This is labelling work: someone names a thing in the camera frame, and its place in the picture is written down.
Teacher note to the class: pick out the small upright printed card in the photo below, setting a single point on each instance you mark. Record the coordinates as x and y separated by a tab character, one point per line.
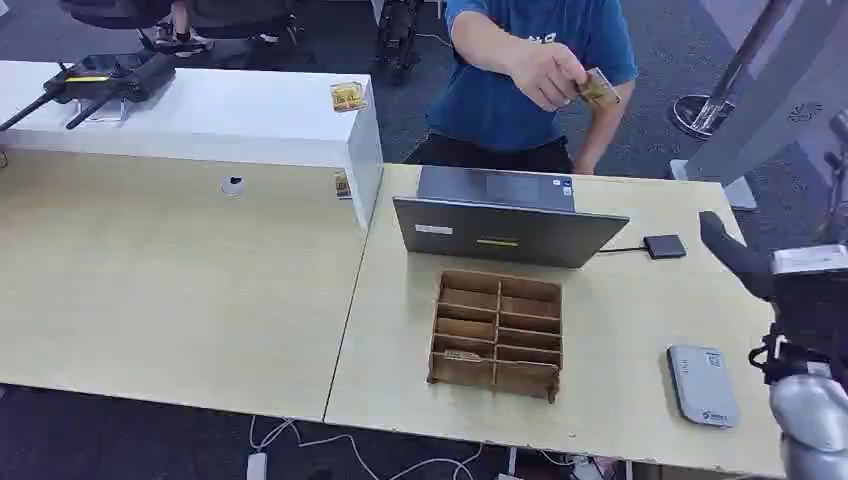
342	185

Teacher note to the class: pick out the clear acrylic stand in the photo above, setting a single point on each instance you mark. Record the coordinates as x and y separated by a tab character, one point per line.
109	112

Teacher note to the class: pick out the wooden compartment box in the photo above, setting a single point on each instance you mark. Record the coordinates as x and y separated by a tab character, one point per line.
497	334

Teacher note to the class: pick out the white power strip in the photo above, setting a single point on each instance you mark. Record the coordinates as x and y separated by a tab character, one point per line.
256	467

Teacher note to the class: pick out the grey flat device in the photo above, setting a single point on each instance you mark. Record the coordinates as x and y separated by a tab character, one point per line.
702	386

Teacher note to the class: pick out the golden printed card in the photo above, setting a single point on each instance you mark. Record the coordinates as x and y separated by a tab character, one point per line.
599	89

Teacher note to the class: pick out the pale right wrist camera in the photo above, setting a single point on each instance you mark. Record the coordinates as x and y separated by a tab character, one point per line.
809	259

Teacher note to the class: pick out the grey laptop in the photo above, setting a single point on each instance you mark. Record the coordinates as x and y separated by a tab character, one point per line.
507	228

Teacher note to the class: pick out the seated person's feet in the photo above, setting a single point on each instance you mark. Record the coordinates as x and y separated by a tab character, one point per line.
182	40

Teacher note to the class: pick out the person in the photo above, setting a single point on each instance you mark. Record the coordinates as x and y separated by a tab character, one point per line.
503	99

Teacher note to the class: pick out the metal pole with round base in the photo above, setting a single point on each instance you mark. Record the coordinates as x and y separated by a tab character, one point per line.
719	93

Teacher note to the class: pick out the yellow printed card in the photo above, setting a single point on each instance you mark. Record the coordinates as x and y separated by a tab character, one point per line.
348	97

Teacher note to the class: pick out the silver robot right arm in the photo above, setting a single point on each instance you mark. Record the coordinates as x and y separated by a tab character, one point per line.
815	424

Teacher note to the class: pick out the white desk shelf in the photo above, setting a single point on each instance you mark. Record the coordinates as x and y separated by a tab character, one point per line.
212	119

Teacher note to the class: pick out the small black hub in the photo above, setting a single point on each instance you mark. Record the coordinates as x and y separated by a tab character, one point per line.
664	246

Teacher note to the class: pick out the black office chair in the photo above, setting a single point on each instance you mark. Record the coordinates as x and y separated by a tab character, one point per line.
242	20
116	12

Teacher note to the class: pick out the black wheeled frame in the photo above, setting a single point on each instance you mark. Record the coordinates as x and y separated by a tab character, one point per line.
397	33

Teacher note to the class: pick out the tan card in box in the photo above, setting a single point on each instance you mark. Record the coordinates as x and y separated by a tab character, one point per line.
462	356

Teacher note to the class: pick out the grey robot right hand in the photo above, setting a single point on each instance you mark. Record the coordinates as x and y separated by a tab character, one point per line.
805	308

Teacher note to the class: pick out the person's right hand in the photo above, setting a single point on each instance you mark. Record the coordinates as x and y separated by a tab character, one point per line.
543	73

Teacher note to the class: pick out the small white round cap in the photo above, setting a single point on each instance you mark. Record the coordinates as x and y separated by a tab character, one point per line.
232	185

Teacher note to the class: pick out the white panel stand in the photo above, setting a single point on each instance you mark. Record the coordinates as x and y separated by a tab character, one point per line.
762	106

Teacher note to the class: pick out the black remote controller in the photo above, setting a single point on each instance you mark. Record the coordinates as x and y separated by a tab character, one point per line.
109	79

